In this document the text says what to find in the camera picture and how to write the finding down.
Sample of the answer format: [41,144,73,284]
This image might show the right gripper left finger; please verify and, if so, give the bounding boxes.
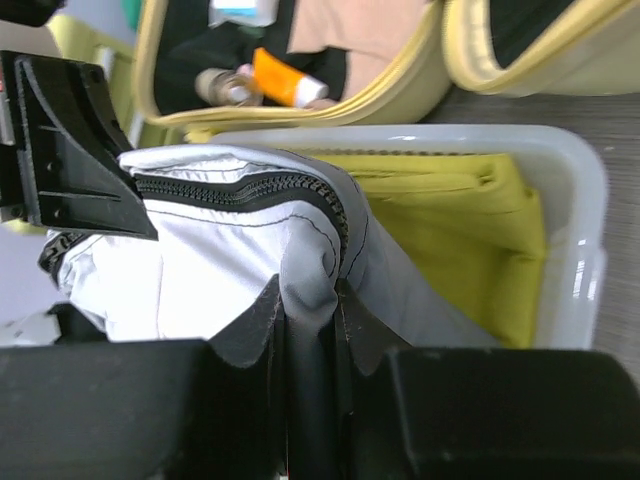
[210,276,286,479]

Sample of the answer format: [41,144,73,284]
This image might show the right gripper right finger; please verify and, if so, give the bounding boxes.
[334,280,415,479]

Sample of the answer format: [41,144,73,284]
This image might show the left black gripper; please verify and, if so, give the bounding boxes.
[1,50,158,239]

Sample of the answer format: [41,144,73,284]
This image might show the grey white garment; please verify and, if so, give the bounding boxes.
[39,145,497,347]

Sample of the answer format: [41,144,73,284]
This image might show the yellow-green shirt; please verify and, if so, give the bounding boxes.
[320,153,546,348]

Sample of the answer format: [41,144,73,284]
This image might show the yellow hard-shell suitcase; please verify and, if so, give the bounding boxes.
[132,1,639,132]

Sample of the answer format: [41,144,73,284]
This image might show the white plastic mesh basket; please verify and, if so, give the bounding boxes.
[212,124,608,349]

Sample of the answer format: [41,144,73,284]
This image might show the beige cosmetic bottle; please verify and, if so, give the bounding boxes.
[194,68,263,107]

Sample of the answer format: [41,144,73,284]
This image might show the orange tube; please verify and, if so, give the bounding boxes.
[252,47,329,108]

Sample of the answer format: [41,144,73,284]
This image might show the white tissue pack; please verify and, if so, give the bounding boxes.
[208,0,279,28]

